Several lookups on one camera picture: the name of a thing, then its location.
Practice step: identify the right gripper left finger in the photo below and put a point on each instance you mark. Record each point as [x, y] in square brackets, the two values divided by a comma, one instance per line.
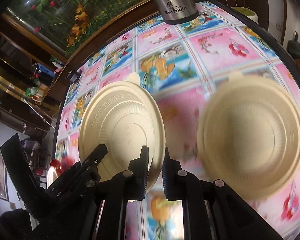
[137, 183]

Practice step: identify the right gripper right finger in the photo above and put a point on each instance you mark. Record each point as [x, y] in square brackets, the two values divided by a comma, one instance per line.
[174, 179]

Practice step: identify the large beige plastic bowl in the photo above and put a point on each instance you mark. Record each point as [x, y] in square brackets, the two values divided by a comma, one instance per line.
[124, 117]

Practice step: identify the white plate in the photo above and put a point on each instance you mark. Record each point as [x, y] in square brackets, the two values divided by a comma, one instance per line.
[51, 176]

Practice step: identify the large red glass plate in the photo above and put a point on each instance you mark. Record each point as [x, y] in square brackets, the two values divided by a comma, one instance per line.
[63, 165]

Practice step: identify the blue thermos jug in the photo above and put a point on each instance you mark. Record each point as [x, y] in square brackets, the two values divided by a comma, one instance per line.
[46, 70]

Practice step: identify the floral plastic tablecloth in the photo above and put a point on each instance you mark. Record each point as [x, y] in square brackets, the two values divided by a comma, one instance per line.
[181, 66]

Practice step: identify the flower mural glass panel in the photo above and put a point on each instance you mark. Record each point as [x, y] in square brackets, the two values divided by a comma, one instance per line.
[66, 24]

